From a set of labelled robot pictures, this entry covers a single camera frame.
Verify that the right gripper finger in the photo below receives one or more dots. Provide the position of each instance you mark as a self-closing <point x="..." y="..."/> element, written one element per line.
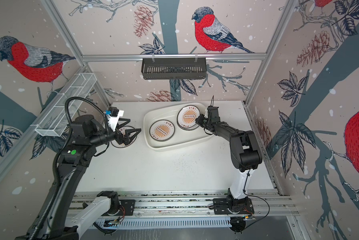
<point x="207" y="132"/>
<point x="200" y="120"/>

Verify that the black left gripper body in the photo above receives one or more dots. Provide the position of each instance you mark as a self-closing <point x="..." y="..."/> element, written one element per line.
<point x="118" y="136"/>

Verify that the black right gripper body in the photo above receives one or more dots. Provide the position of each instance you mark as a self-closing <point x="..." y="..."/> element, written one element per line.
<point x="208" y="122"/>

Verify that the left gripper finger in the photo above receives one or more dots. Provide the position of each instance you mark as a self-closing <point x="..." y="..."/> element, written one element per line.
<point x="132" y="132"/>
<point x="131" y="139"/>

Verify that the orange sunburst plate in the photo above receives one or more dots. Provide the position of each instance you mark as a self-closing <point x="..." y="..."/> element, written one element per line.
<point x="186" y="118"/>
<point x="162" y="130"/>

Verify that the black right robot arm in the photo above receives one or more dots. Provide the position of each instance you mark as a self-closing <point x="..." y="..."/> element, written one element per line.
<point x="245" y="156"/>

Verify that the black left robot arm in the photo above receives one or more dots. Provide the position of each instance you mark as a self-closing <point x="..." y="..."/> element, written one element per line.
<point x="69" y="166"/>

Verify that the white plastic bin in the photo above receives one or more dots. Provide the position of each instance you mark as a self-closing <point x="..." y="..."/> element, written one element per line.
<point x="181" y="137"/>

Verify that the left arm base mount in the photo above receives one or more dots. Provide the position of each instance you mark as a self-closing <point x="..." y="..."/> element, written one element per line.
<point x="126" y="208"/>

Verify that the black hanging wire basket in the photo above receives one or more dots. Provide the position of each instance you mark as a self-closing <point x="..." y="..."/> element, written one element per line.
<point x="174" y="69"/>

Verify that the aluminium front rail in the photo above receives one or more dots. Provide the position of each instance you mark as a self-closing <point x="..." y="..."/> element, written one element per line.
<point x="188" y="204"/>

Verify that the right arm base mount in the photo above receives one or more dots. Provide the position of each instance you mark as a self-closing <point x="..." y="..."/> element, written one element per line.
<point x="222" y="207"/>

